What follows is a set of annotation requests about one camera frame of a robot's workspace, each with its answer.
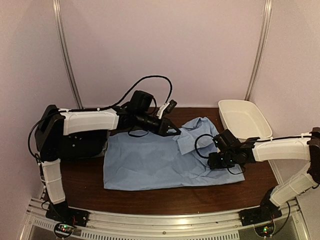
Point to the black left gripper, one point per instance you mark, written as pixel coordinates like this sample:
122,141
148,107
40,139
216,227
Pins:
162,128

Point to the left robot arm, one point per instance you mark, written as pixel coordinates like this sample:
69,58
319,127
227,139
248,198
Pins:
56,122

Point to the front aluminium frame rail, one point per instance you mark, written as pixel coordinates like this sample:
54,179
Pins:
223,225

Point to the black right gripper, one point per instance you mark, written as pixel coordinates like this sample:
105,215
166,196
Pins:
213,163

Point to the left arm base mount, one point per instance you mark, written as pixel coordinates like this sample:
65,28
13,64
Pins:
61,212

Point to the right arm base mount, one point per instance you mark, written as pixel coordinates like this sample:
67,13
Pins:
260,215

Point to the light blue long sleeve shirt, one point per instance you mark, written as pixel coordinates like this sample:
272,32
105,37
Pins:
146,161

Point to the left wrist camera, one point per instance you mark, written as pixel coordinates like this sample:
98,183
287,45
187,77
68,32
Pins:
166,108

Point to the left circuit board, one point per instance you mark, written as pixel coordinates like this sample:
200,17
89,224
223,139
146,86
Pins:
63,230

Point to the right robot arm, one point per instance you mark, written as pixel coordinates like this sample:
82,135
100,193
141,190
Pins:
304,147

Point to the white plastic tub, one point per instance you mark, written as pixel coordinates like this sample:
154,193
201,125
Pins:
244,119

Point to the circuit board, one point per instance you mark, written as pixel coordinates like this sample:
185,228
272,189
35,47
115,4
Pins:
265,230
63,230

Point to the right circuit board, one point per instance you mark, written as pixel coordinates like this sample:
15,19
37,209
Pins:
265,230

